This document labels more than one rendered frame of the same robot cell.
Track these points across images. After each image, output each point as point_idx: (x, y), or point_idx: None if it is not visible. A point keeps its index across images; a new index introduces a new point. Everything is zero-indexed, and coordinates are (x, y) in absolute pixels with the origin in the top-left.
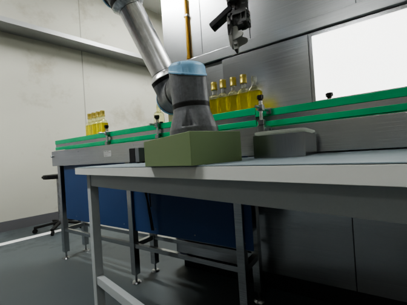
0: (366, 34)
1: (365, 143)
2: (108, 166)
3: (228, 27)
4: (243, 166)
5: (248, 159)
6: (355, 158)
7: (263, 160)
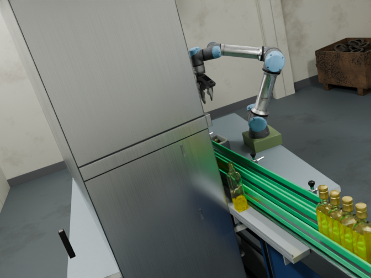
0: None
1: None
2: (303, 163)
3: (212, 87)
4: None
5: (238, 146)
6: (236, 128)
7: (242, 139)
